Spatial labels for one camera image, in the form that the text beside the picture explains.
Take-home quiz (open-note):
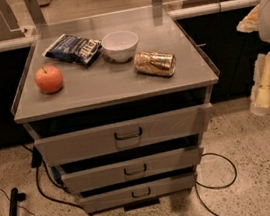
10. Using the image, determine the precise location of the gold soda can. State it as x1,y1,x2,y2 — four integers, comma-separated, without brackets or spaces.
134,51,176,77

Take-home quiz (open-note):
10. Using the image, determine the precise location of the grey top drawer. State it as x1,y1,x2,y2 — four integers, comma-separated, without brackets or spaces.
34,103,212,166

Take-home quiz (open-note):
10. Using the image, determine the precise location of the black floor cable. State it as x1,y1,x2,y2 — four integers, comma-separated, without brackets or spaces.
20,135,99,216
189,149,244,216

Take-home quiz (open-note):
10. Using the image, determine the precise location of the grey bottom drawer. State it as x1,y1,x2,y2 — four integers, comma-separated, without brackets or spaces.
79,172,196,213

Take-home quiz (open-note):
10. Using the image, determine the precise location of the blue chip bag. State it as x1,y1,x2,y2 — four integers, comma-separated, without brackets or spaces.
42,34,102,66

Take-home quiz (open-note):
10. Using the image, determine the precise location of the black floor cable left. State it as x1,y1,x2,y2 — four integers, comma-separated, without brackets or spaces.
20,135,99,216

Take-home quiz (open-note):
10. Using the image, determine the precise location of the white bowl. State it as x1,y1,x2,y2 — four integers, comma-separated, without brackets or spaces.
101,31,139,63

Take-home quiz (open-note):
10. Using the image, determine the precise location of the grey drawer cabinet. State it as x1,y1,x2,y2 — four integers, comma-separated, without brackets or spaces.
0,0,239,216

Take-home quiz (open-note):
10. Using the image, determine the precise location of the grey drawer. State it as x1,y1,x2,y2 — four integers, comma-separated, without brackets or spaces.
79,172,196,213
61,146,200,193
34,103,212,166

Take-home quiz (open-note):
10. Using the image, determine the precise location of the red apple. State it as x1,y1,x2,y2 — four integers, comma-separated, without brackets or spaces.
34,65,64,94

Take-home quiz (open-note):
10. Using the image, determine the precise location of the black floor cable right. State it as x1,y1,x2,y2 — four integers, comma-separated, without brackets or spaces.
189,149,244,216

